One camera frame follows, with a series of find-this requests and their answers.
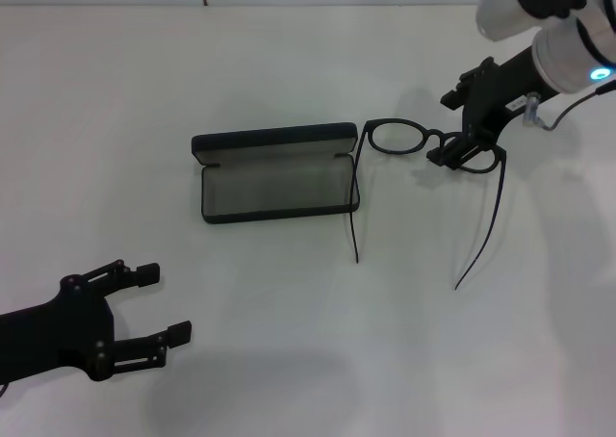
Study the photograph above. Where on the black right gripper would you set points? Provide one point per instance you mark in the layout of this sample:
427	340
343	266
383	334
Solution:
491	95

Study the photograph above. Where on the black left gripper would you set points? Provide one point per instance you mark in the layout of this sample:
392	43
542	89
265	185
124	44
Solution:
48	331

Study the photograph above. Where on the black round glasses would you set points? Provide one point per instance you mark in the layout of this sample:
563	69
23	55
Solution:
435	132

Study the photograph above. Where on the black glasses case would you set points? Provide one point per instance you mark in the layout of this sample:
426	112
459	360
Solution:
274	191

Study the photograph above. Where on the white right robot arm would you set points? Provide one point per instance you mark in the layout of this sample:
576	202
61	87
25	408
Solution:
572	57

